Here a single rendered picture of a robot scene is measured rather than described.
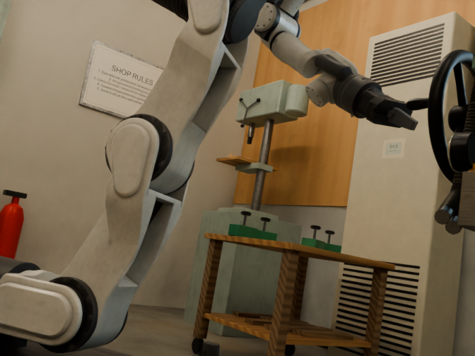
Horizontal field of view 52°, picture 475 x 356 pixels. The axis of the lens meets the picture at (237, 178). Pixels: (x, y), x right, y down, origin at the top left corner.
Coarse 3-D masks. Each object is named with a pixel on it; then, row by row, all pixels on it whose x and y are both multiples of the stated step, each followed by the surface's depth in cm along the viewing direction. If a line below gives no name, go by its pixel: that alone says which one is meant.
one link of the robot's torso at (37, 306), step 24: (0, 288) 95; (24, 288) 94; (48, 288) 93; (0, 312) 94; (24, 312) 93; (48, 312) 91; (72, 312) 91; (24, 336) 92; (48, 336) 90; (72, 336) 90
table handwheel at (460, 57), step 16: (448, 64) 97; (464, 64) 105; (432, 80) 96; (432, 96) 95; (464, 96) 102; (432, 112) 94; (464, 112) 101; (432, 128) 95; (432, 144) 96; (448, 176) 99
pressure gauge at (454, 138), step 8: (456, 136) 75; (464, 136) 74; (472, 136) 74; (448, 144) 75; (456, 144) 74; (464, 144) 73; (472, 144) 74; (448, 152) 74; (456, 152) 74; (464, 152) 73; (472, 152) 74; (448, 160) 75; (456, 160) 74; (464, 160) 73; (472, 160) 74; (456, 168) 75; (464, 168) 74; (472, 168) 73
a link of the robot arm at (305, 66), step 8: (328, 48) 121; (304, 56) 122; (312, 56) 121; (328, 56) 120; (336, 56) 119; (304, 64) 121; (312, 64) 123; (352, 64) 117; (304, 72) 123; (312, 72) 125; (320, 72) 125
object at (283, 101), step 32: (256, 96) 327; (288, 96) 302; (224, 160) 328; (256, 192) 313; (224, 224) 296; (256, 224) 289; (288, 224) 304; (224, 256) 288; (256, 256) 289; (192, 288) 308; (224, 288) 281; (256, 288) 288; (192, 320) 300
